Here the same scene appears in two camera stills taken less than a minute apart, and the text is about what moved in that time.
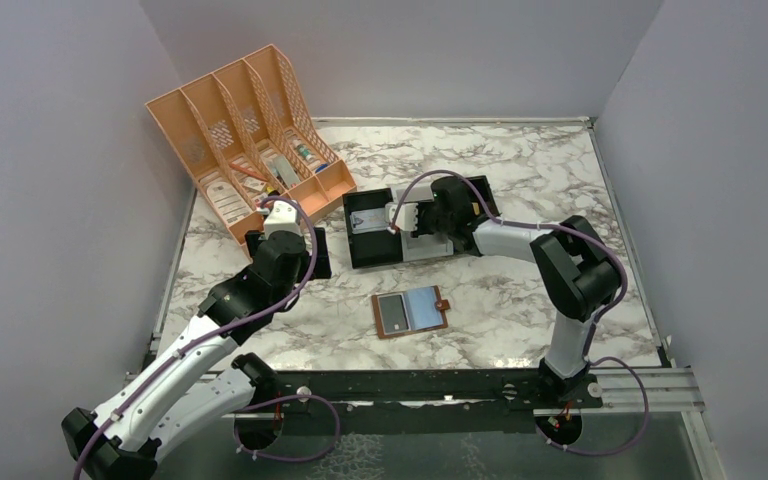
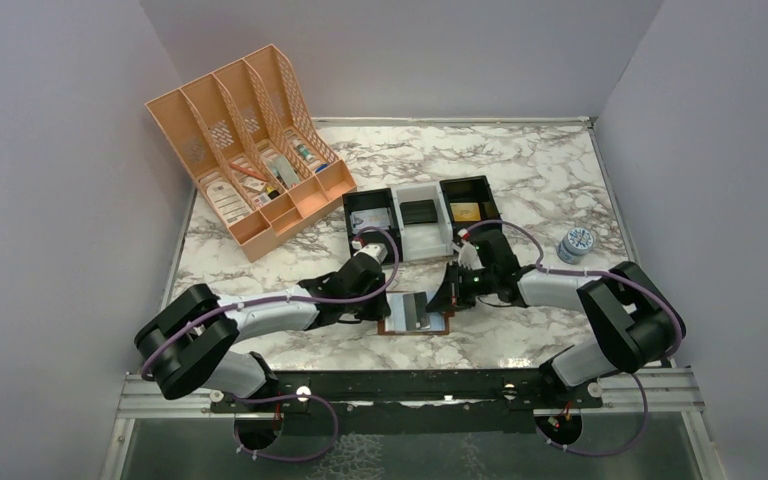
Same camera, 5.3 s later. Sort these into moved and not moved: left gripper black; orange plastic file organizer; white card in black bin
Moved: left gripper black
Not moved: white card in black bin; orange plastic file organizer
